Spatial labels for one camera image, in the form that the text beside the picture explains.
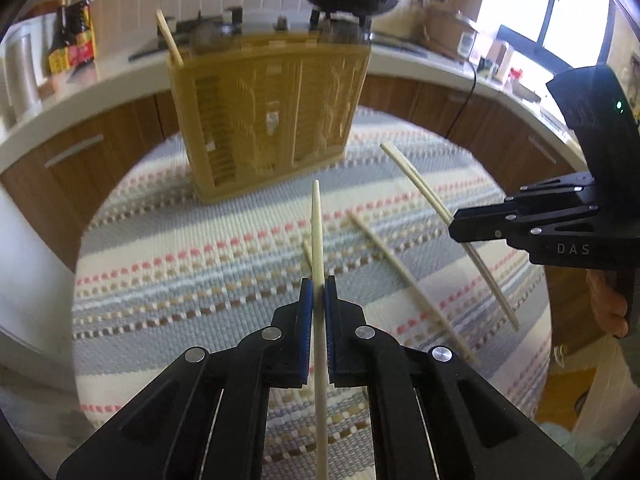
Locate pale green cloth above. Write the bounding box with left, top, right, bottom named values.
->
left=542, top=421, right=616, bottom=480

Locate striped woven table mat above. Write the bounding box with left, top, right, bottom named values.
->
left=70, top=107, right=553, bottom=480

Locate steel thermos flask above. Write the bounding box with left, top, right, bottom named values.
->
left=0, top=22, right=43, bottom=123

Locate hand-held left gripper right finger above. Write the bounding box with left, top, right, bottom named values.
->
left=322, top=275, right=583, bottom=480

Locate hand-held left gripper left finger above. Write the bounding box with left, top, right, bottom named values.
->
left=56, top=277, right=317, bottom=480

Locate white kettle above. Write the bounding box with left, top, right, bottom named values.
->
left=487, top=40, right=515, bottom=81

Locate yellow label sauce bottle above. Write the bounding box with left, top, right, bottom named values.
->
left=47, top=2, right=73, bottom=75

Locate white kitchen countertop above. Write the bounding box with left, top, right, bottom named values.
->
left=0, top=42, right=591, bottom=176

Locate person's right hand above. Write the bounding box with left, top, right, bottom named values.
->
left=590, top=269, right=630, bottom=339

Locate yellow plastic utensil basket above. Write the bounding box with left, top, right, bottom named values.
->
left=166, top=30, right=372, bottom=205

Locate wooden base cabinet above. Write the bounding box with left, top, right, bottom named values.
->
left=0, top=75, right=586, bottom=271

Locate steel cabinet handle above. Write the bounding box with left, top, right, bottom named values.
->
left=527, top=132, right=558, bottom=163
left=44, top=134, right=104, bottom=168

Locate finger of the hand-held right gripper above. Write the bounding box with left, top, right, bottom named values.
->
left=505, top=171, right=598, bottom=206
left=448, top=202, right=601, bottom=246

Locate beige rice cooker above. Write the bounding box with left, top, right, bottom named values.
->
left=425, top=7, right=478, bottom=58

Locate black power cable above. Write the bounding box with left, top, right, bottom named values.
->
left=446, top=57, right=478, bottom=138

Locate red label sauce bottle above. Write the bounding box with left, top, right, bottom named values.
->
left=67, top=0, right=97, bottom=66

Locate black gas stove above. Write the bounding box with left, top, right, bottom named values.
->
left=129, top=6, right=431, bottom=63

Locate dark framed window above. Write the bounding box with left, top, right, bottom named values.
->
left=475, top=0, right=640, bottom=68

